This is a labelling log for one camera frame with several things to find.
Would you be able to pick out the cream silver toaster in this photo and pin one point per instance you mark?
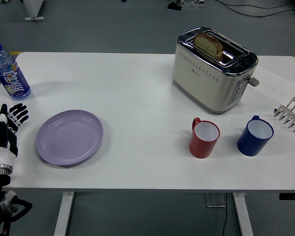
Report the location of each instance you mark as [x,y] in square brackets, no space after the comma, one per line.
[206,86]

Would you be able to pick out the red mug white inside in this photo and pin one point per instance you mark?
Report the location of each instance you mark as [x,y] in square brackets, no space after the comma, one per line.
[201,145]

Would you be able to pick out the white stand base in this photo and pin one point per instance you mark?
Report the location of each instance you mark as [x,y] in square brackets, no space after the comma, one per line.
[33,11]

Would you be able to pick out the blue labelled drink bottle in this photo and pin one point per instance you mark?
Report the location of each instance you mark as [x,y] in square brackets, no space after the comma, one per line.
[13,78]

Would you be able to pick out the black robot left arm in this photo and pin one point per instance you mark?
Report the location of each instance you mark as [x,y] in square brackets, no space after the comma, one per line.
[0,182]

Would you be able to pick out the blue mug white inside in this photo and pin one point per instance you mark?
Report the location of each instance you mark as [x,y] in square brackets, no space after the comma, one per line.
[253,141]

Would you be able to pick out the black device on floor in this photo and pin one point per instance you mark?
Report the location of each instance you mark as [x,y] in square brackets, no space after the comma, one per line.
[174,6]

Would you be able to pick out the silver metal toast rack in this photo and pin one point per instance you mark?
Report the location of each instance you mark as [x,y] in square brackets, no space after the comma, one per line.
[291,115]

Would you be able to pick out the white paper sheet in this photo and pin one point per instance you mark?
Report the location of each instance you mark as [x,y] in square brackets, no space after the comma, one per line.
[273,81]

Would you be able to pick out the grey metal floor plate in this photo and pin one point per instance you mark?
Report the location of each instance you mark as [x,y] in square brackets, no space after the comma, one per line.
[215,199]

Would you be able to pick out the brown bread slice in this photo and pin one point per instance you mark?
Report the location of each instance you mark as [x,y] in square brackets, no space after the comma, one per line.
[207,46]

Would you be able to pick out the black table control panel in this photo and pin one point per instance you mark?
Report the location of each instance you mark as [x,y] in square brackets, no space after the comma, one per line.
[291,196]

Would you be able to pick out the purple round plate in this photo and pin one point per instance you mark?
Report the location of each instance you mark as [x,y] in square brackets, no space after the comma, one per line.
[68,137]

